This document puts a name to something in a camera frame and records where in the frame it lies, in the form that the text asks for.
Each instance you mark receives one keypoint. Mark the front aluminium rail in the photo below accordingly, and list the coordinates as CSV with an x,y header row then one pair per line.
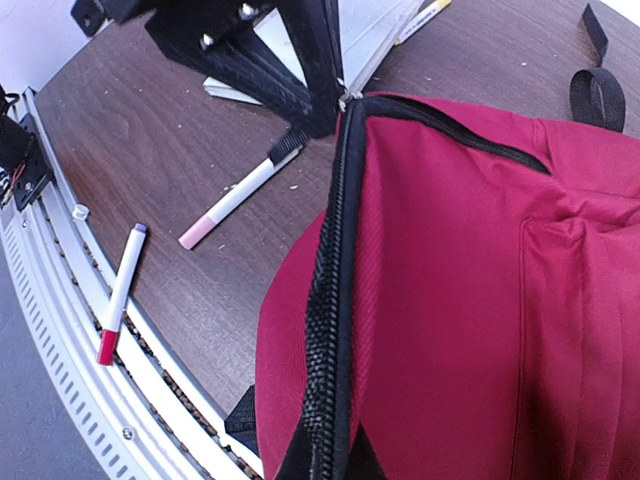
x,y
144,417

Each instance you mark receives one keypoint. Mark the red backpack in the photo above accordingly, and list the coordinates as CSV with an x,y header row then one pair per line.
x,y
467,307

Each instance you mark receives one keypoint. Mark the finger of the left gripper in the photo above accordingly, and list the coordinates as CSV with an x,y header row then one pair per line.
x,y
211,42
313,29

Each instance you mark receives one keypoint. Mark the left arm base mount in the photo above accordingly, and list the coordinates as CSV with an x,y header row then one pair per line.
x,y
25,168

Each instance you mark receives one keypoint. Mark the pink capped white marker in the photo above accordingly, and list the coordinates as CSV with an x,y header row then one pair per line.
x,y
246,187

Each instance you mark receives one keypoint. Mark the red capped white marker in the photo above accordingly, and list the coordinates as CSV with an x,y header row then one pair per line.
x,y
113,314

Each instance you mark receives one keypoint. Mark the yellow capped white marker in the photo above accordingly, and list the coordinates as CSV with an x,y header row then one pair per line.
x,y
421,19

